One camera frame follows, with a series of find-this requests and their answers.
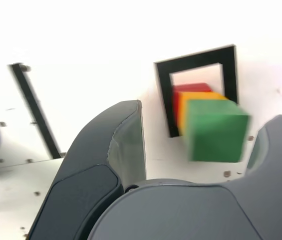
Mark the red cube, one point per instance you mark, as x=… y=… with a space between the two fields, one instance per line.
x=190 y=87

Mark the green cube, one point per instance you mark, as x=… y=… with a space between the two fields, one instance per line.
x=218 y=135

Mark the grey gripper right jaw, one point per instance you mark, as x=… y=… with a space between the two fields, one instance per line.
x=180 y=215

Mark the yellow cube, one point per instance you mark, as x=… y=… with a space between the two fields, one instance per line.
x=198 y=96

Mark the black tape square outline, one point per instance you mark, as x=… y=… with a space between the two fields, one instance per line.
x=164 y=75

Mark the black tape strip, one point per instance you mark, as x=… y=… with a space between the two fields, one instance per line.
x=31 y=105

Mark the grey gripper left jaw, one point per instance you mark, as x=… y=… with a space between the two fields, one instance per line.
x=85 y=175

